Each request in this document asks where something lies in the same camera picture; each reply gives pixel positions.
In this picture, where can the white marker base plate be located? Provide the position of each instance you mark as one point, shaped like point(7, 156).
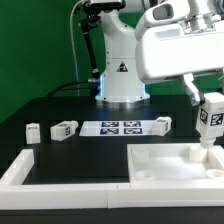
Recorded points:
point(116, 128)

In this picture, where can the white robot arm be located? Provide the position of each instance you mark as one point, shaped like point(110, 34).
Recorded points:
point(120, 83)

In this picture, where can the white square tabletop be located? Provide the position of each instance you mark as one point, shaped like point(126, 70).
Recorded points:
point(170, 162)

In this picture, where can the white U-shaped obstacle fence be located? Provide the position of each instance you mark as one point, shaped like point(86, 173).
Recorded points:
point(15, 195)

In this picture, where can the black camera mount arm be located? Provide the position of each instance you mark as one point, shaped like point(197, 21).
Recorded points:
point(93, 8)

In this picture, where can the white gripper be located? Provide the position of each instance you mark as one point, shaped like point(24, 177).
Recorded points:
point(180, 37)

